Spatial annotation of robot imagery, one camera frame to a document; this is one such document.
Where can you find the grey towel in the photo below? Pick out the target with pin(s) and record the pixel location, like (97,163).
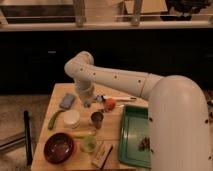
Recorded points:
(87,103)

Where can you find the green plastic cup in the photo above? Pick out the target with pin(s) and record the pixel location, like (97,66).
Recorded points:
(88,144)

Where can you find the white black box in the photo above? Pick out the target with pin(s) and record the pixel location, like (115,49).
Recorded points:
(101,154)

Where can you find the dark grape bunch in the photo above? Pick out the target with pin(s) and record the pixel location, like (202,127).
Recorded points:
(144,144)

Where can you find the black floor bar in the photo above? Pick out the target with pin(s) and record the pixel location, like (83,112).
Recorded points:
(27,133)

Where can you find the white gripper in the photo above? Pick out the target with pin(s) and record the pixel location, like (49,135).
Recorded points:
(86,94)

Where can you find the green chili pepper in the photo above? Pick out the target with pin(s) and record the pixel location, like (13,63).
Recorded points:
(53,119)

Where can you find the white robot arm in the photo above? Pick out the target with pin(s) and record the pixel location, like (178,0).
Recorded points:
(179,128)

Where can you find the small metal cup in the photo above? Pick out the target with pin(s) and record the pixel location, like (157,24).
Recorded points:
(97,118)

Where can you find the orange round fruit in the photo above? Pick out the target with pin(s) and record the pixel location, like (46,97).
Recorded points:
(109,104)

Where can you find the white lidded container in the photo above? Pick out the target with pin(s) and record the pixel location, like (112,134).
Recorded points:
(71,118)

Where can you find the blue sponge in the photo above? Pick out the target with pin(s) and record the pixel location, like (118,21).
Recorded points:
(67,101)

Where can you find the dark red bowl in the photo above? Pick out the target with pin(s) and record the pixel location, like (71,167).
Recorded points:
(58,148)

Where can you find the yellow banana toy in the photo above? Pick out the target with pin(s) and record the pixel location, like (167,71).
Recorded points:
(81,134)

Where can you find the green plastic tray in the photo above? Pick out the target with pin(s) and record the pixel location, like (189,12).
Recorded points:
(134,127)

